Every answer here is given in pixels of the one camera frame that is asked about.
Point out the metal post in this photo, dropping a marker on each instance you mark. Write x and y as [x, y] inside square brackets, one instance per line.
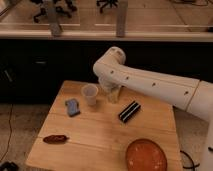
[54, 25]
[121, 18]

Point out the black object on floor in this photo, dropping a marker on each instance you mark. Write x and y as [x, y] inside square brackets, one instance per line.
[9, 166]

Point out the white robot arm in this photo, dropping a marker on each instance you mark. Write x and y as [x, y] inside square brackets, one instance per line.
[192, 95]

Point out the right metal post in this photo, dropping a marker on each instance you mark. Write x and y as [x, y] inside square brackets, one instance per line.
[121, 18]

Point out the left office chair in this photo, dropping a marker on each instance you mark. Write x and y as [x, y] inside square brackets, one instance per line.
[59, 9]

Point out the left metal post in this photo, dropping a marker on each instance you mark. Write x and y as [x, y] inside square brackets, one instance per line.
[54, 25]

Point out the right office chair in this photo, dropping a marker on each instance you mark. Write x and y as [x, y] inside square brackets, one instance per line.
[106, 2]

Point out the office chair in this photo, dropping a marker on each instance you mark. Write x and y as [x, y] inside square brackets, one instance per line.
[59, 9]
[106, 2]

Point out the blue sponge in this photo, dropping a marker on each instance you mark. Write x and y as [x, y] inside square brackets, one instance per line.
[72, 107]

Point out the black striped box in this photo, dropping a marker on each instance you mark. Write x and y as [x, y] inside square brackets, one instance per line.
[127, 113]

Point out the dark red chili pepper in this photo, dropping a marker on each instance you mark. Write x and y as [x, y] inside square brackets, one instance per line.
[55, 139]

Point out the small cream bottle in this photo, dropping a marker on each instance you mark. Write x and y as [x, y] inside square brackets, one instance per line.
[113, 96]

